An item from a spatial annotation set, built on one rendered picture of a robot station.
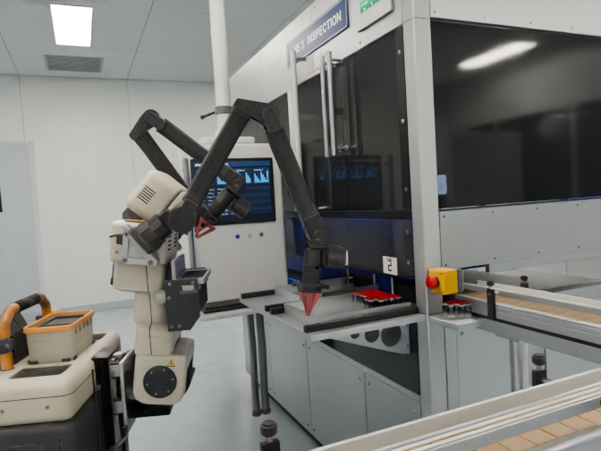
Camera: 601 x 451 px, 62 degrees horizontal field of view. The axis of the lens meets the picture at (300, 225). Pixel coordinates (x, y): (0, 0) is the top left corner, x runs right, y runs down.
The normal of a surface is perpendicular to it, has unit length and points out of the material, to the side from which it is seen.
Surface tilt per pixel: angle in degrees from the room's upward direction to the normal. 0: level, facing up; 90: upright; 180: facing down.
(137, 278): 90
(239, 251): 90
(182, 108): 90
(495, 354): 90
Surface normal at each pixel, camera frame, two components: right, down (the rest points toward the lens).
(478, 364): 0.40, 0.02
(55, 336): 0.09, 0.08
